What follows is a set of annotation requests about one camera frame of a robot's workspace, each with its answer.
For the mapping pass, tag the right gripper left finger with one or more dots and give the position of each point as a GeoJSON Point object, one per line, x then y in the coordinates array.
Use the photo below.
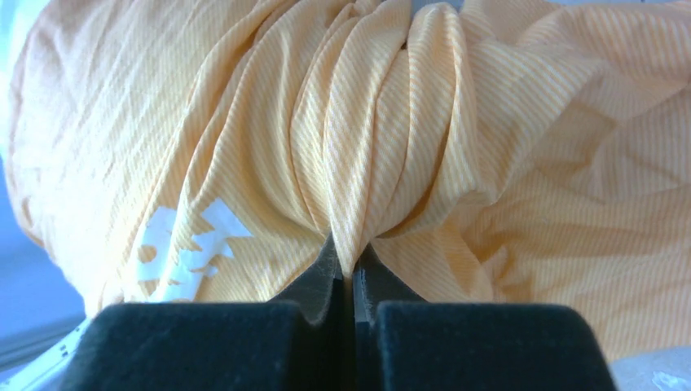
{"type": "Point", "coordinates": [291, 342]}

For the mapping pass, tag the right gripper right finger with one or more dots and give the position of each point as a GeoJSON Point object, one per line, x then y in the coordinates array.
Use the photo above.
{"type": "Point", "coordinates": [406, 343]}

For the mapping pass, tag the orange Mickey Mouse pillowcase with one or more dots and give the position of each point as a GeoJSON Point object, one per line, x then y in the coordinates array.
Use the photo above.
{"type": "Point", "coordinates": [508, 151]}

